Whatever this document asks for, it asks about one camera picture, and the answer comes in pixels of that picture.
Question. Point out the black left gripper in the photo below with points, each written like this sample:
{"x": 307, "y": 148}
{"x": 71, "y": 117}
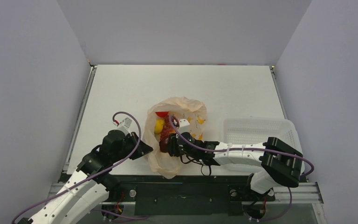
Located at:
{"x": 142, "y": 149}

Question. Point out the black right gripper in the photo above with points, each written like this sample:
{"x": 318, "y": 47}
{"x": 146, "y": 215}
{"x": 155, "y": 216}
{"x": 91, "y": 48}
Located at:
{"x": 173, "y": 145}

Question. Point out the orange translucent plastic bag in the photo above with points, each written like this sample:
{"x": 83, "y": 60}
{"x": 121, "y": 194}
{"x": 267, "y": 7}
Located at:
{"x": 182, "y": 108}

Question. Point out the dark red fake fruit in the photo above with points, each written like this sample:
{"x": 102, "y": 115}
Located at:
{"x": 164, "y": 145}

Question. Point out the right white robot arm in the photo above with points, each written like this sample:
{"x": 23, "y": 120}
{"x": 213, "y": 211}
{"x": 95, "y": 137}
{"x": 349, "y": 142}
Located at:
{"x": 270, "y": 164}

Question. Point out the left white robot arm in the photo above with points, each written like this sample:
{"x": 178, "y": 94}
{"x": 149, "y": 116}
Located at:
{"x": 91, "y": 182}

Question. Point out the red fake grape bunch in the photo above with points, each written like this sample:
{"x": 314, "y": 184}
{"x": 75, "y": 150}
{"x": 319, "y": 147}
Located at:
{"x": 167, "y": 128}

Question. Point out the yellow fake fruit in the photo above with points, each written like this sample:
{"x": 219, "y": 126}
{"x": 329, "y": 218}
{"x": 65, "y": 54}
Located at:
{"x": 159, "y": 125}

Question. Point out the white perforated plastic tray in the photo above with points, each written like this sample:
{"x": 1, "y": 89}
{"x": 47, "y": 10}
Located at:
{"x": 257, "y": 130}

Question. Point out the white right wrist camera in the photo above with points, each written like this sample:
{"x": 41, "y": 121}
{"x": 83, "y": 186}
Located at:
{"x": 184, "y": 126}

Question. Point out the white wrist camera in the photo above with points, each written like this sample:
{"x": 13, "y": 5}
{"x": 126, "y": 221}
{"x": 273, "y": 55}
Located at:
{"x": 184, "y": 126}
{"x": 124, "y": 126}

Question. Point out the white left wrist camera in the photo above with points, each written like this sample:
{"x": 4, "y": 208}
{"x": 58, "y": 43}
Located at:
{"x": 124, "y": 126}

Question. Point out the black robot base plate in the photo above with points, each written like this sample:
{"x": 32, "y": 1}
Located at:
{"x": 155, "y": 195}

